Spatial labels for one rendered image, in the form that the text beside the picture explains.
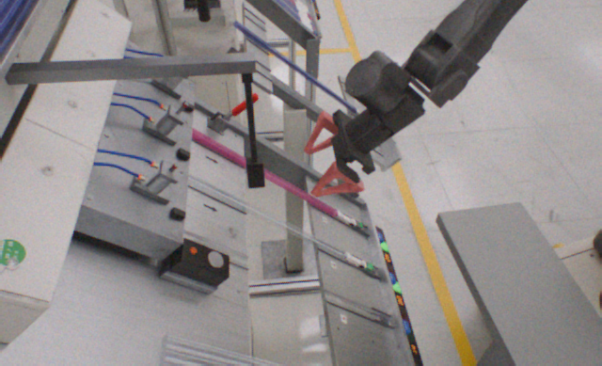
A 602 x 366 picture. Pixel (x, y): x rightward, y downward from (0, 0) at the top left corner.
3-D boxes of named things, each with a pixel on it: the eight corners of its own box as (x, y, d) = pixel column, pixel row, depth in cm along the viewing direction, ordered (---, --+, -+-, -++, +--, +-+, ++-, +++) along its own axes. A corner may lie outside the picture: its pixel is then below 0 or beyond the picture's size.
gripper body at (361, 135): (340, 158, 67) (380, 129, 63) (329, 114, 74) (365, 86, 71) (366, 178, 70) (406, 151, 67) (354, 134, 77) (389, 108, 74)
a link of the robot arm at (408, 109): (435, 116, 66) (420, 89, 70) (412, 94, 62) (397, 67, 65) (396, 143, 69) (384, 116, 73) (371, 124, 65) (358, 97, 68)
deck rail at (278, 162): (345, 212, 118) (364, 199, 115) (347, 218, 117) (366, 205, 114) (71, 55, 79) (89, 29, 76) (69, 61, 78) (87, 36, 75)
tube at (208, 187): (367, 266, 99) (371, 263, 99) (368, 272, 98) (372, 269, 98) (162, 164, 72) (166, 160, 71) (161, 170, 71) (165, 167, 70)
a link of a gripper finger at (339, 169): (300, 196, 69) (348, 162, 65) (295, 163, 74) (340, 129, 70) (329, 214, 73) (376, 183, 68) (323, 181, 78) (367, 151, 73)
